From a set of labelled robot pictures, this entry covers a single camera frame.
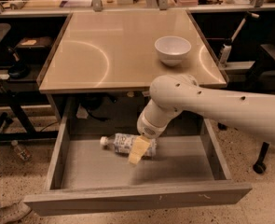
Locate grey open drawer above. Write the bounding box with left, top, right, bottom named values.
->
left=25, top=109, right=252, bottom=216

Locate black office chair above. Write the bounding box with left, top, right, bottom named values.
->
left=217, top=0, right=275, bottom=175

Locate black box with label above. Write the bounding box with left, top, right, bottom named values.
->
left=15, top=36, right=53, bottom=49

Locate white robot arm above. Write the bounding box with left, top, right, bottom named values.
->
left=129, top=75, right=275, bottom=164

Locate white shoe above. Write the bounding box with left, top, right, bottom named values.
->
left=0, top=201, right=32, bottom=224

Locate blue labelled plastic bottle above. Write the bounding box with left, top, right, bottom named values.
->
left=100, top=133, right=157, bottom=157

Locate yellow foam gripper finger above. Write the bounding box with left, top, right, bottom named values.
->
left=129, top=135, right=150, bottom=165

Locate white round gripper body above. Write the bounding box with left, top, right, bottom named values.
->
left=137, top=114, right=166, bottom=139

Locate white handheld tool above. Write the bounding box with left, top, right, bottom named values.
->
left=218, top=12, right=259, bottom=66

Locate grey cabinet with counter top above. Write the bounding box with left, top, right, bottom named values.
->
left=39, top=9, right=227, bottom=118

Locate black desk stand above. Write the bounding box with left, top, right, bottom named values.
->
left=0, top=23, right=58, bottom=142

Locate plastic bottle on floor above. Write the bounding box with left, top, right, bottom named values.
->
left=11, top=140, right=31, bottom=161

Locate white ceramic bowl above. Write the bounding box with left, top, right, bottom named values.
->
left=155, top=36, right=192, bottom=66

